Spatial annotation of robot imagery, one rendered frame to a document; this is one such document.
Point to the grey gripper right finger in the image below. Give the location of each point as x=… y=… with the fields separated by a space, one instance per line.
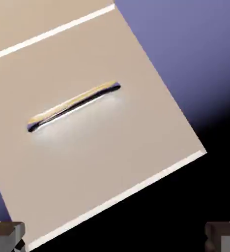
x=223 y=238

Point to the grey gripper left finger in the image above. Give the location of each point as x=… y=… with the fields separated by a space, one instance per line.
x=6 y=236

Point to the beige painted cabinet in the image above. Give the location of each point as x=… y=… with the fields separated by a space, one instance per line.
x=87 y=157

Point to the plain beige drawer front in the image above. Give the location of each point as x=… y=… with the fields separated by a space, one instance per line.
x=28 y=19

